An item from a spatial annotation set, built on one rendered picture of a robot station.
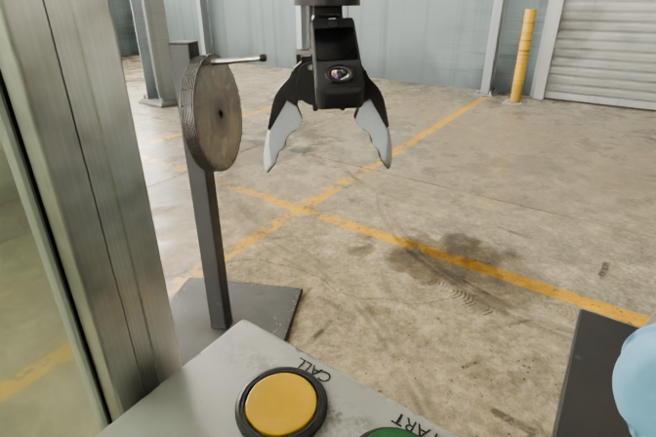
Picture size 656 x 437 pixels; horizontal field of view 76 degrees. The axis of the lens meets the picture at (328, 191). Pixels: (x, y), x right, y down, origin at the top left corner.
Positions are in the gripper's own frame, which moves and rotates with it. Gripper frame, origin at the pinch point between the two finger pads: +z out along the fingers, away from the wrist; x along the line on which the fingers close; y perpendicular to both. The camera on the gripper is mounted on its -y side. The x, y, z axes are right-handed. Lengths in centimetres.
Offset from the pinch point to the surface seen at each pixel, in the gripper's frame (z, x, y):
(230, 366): 1.3, 8.3, -27.5
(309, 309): 91, 1, 82
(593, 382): 16.3, -25.6, -18.6
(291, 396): 0.8, 4.6, -30.4
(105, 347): -2.5, 14.3, -29.3
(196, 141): 14, 29, 58
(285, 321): 89, 10, 74
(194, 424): 1.3, 9.7, -31.4
